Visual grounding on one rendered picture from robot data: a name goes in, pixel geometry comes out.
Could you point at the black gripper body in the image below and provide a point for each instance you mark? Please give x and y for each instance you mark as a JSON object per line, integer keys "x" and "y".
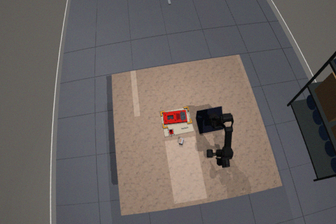
{"x": 211, "y": 154}

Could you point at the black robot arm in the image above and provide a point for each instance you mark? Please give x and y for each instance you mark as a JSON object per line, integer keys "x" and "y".
{"x": 217, "y": 122}

